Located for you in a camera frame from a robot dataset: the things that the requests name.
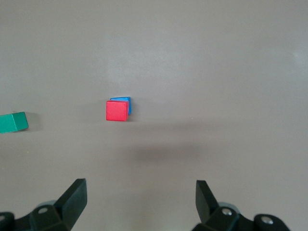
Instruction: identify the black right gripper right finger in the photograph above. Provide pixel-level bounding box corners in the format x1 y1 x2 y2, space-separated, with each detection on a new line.
192 180 291 231

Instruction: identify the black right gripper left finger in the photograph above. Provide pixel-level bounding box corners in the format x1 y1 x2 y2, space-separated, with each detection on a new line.
0 178 87 231

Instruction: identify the red wooden block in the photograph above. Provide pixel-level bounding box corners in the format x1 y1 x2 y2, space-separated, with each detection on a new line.
105 100 129 122

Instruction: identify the green wooden block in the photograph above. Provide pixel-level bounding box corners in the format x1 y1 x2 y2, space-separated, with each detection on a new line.
0 111 29 134

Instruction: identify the blue wooden block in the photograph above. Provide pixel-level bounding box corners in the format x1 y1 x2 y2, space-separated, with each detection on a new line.
110 96 132 116

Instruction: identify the brown table cover sheet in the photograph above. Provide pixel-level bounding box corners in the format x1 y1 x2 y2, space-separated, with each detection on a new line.
0 0 308 231

